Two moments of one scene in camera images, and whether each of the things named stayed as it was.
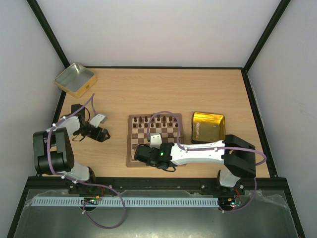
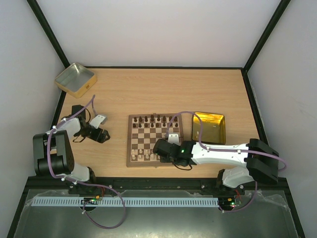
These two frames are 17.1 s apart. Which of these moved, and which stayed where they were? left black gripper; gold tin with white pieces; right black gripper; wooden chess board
Moved: right black gripper
Stayed: gold tin with white pieces; left black gripper; wooden chess board
